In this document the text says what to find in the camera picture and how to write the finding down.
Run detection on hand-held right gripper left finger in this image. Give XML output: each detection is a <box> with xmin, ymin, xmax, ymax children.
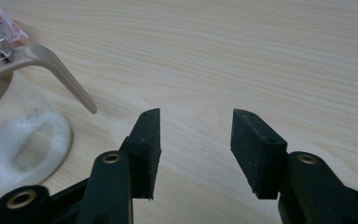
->
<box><xmin>76</xmin><ymin>107</ymin><xmax>162</xmax><ymax>224</ymax></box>

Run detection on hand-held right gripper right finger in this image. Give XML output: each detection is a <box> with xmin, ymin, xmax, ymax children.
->
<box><xmin>230</xmin><ymin>108</ymin><xmax>358</xmax><ymax>224</ymax></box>

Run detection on glass seasoning jar beige lid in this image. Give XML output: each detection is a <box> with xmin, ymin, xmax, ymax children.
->
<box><xmin>0</xmin><ymin>22</ymin><xmax>98</xmax><ymax>192</ymax></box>

